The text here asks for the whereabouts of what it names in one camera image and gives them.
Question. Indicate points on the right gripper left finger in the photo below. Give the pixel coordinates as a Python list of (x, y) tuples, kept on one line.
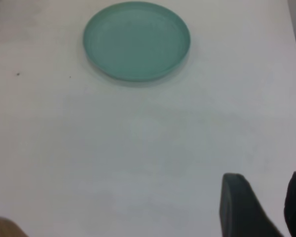
[(239, 212)]

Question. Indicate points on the green plate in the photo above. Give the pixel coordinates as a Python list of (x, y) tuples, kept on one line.
[(135, 42)]

